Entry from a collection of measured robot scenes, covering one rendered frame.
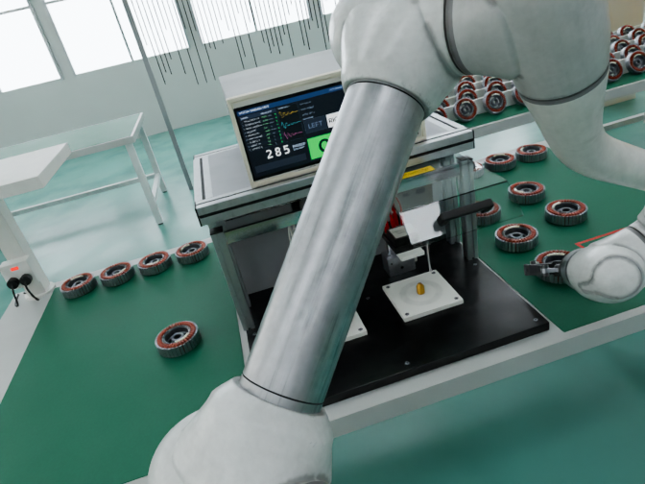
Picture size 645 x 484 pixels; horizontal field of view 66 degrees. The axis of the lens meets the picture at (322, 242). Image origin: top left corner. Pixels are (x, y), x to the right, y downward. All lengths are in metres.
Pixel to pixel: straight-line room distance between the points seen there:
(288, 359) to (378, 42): 0.37
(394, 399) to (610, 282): 0.45
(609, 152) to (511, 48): 0.24
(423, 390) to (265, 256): 0.57
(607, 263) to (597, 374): 1.28
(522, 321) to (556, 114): 0.62
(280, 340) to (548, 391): 1.64
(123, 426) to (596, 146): 1.04
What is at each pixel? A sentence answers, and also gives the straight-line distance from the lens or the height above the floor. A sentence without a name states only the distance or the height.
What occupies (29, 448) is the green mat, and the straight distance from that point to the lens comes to 1.32.
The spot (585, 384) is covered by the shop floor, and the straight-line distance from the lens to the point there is 2.14.
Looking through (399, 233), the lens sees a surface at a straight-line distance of 1.23.
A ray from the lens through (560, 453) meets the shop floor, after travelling 1.92.
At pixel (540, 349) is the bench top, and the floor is 0.75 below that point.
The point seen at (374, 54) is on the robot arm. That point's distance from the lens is 0.60.
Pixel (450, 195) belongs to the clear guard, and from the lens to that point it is 1.05.
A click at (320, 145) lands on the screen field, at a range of 1.15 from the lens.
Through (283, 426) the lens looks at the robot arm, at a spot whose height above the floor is 1.12.
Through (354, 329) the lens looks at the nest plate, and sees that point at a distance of 1.17.
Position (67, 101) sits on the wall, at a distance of 7.65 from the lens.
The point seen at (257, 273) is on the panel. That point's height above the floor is 0.83.
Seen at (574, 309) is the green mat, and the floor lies 0.75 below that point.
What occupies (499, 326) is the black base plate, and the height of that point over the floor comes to 0.77.
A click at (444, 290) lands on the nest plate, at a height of 0.78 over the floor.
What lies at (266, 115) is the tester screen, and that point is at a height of 1.27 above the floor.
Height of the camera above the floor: 1.51
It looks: 28 degrees down
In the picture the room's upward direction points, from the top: 13 degrees counter-clockwise
